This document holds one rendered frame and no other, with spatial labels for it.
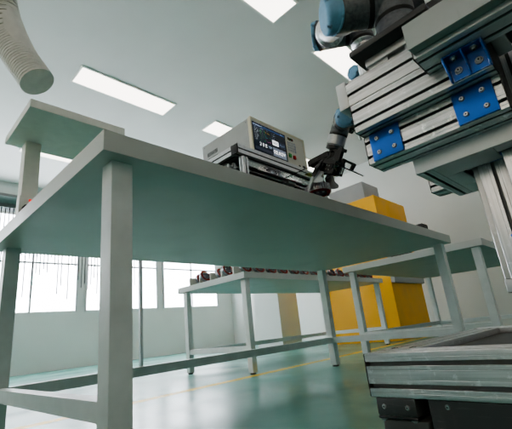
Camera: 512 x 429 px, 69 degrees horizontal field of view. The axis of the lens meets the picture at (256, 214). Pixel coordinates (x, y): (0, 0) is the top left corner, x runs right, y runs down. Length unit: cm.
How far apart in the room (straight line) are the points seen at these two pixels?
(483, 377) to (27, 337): 724
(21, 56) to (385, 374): 202
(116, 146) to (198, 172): 22
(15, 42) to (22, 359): 602
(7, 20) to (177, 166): 160
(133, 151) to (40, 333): 689
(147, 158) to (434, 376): 76
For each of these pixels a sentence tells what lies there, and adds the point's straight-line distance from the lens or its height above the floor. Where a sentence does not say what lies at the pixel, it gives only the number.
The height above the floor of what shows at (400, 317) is 28.
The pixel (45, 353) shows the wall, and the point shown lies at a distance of 770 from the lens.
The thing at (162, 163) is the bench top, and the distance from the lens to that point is 92.
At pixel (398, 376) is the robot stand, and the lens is 91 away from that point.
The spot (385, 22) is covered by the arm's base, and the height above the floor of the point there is 109.
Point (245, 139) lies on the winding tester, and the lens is 189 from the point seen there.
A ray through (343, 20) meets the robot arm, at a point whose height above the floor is 114.
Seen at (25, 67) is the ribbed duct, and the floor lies 159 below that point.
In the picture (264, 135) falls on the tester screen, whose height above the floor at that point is 124.
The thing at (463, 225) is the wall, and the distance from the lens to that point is 692.
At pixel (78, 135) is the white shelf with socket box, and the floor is 117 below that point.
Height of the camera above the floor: 30
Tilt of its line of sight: 17 degrees up
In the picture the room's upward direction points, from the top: 6 degrees counter-clockwise
